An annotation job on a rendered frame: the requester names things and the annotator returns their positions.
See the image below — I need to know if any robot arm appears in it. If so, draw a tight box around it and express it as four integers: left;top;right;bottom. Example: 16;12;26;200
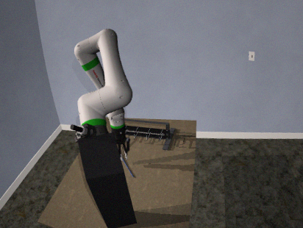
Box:
70;29;132;142

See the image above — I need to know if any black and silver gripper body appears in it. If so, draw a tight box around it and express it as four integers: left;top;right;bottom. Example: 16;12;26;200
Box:
115;134;126;144

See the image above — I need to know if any black metal rack frame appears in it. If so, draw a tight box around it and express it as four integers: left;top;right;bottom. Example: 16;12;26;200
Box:
124;119;175;150

